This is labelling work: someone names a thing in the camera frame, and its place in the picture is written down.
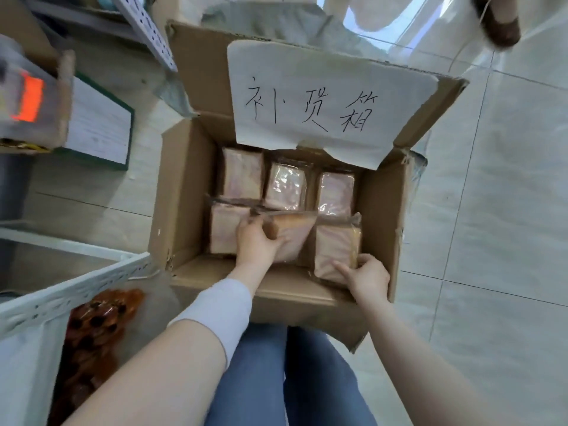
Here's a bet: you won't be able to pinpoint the white handwritten paper sheet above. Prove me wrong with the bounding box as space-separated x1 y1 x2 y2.
227 39 440 170

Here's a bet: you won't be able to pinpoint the person's blue jeans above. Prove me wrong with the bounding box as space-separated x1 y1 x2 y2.
204 323 378 426

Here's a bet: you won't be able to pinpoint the white perforated metal rack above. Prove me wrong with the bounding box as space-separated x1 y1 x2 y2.
26 0 178 74

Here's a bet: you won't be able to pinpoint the orange packet with dark pieces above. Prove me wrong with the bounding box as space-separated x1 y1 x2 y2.
47 288 146 426

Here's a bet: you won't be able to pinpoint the person's left hand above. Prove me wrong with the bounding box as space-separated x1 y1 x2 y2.
234 215 287 271

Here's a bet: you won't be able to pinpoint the green clipboard with paper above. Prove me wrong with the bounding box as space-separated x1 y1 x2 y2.
55 71 135 172

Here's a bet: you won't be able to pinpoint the white arm sleeve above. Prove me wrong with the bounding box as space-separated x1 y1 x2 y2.
167 278 253 369

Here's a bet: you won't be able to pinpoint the person's right forearm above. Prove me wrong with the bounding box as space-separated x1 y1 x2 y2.
357 292 520 426

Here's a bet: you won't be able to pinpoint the clear bin with orange latches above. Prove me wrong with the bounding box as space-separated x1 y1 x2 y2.
0 35 74 149

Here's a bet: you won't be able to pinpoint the person's right hand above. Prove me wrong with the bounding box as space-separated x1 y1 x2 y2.
333 253 391 302

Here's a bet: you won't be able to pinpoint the person's left forearm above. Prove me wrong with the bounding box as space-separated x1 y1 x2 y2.
62 263 272 426

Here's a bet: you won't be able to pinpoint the white metal shelf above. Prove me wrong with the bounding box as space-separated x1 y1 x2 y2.
0 225 154 426

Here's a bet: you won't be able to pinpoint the brown cardboard box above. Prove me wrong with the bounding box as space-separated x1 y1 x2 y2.
147 20 469 353

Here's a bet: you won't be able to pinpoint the grey green woven sack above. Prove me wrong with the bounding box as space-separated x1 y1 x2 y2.
153 2 430 182

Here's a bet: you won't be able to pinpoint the pile of bread packets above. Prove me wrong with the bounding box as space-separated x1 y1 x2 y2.
206 146 361 256

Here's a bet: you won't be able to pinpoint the purple swirl bread packet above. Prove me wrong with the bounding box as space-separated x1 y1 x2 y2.
312 212 363 285
250 208 319 264

